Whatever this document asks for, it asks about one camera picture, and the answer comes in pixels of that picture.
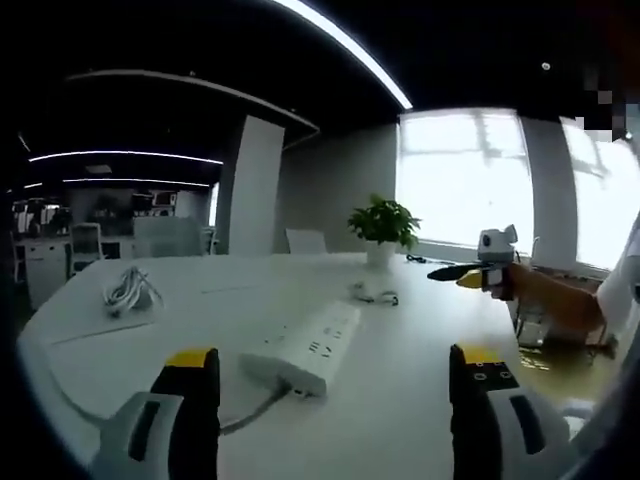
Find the ceiling light strip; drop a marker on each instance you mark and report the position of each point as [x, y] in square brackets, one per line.
[360, 50]

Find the white power strip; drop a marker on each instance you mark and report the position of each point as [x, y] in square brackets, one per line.
[300, 345]

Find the bright window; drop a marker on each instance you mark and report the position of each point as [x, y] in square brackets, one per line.
[600, 200]
[460, 185]

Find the person's white shirt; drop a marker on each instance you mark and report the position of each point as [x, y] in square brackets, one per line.
[622, 280]

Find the small black object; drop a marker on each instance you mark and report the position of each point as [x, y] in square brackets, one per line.
[415, 258]

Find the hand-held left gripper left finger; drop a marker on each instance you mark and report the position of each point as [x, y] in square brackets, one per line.
[195, 415]

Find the mesh office chair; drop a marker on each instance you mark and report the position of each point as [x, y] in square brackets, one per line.
[86, 247]

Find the white desk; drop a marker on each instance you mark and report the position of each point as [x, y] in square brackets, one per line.
[390, 360]

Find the white desk partition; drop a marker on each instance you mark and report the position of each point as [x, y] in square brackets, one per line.
[167, 237]

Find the clear plastic container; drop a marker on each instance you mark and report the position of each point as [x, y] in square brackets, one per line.
[531, 325]

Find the white plant pot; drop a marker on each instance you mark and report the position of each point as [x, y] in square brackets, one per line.
[379, 252]

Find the person's right hand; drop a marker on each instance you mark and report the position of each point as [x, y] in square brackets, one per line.
[515, 282]

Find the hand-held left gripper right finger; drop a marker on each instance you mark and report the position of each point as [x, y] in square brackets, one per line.
[480, 425]

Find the white chair back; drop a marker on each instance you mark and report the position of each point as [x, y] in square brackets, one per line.
[306, 242]

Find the grey office chair armrest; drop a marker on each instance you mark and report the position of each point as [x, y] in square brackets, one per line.
[580, 417]

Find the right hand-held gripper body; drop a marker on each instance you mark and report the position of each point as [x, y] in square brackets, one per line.
[496, 247]

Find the green leafy plant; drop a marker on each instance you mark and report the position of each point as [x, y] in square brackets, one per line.
[385, 220]

